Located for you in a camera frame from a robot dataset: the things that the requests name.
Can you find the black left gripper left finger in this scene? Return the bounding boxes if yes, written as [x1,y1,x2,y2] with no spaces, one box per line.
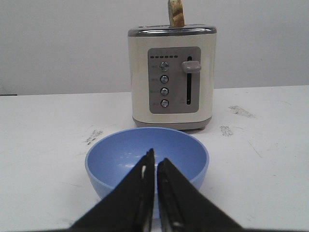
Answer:
[69,148,155,232]

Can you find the blue bowl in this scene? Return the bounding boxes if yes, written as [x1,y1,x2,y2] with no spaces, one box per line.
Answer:
[84,127,210,219]

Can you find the toast slice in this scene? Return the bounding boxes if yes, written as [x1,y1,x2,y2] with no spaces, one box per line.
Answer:
[168,0,185,28]

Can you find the cream and steel toaster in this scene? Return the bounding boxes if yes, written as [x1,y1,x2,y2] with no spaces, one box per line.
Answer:
[127,24,217,130]

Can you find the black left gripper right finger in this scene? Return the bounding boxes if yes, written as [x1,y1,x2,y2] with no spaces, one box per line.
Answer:
[157,158,243,232]

